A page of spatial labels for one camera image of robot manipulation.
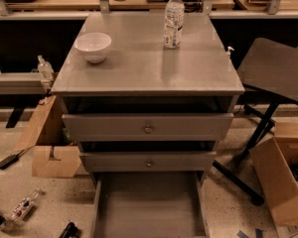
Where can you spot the white pump dispenser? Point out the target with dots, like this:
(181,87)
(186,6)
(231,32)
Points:
(229,51)

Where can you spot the black object bottom floor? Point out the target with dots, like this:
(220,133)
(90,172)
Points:
(71,231)

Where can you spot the small clear bottle on shelf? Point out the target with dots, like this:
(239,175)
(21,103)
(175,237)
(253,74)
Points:
(45,69)

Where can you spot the grey wooden drawer cabinet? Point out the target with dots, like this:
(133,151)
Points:
(141,76)

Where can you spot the cardboard box left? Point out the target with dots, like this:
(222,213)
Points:
(52,156)

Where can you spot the open cardboard box right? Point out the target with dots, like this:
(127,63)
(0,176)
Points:
(272,160)

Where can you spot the black power adapter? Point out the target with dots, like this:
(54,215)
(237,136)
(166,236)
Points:
(11,159)

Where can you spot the white ceramic bowl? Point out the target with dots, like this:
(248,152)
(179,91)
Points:
(94,47)

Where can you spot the grey low shelf left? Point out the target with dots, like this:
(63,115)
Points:
(23,83)

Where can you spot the black folding side table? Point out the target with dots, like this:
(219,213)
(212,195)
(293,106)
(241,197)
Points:
(269,68)

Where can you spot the grey bottom drawer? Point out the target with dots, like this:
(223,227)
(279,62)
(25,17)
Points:
(149,205)

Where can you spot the grey middle drawer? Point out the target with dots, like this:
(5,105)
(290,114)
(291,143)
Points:
(147,161)

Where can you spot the plastic bottle on floor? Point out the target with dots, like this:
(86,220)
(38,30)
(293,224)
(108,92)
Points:
(21,210)

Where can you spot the clear plastic water bottle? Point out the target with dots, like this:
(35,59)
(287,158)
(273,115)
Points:
(173,23)

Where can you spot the grey drawer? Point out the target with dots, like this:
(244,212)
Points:
(149,205)
(147,127)
(147,161)

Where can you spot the grey top drawer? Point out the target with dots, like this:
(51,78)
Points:
(147,127)

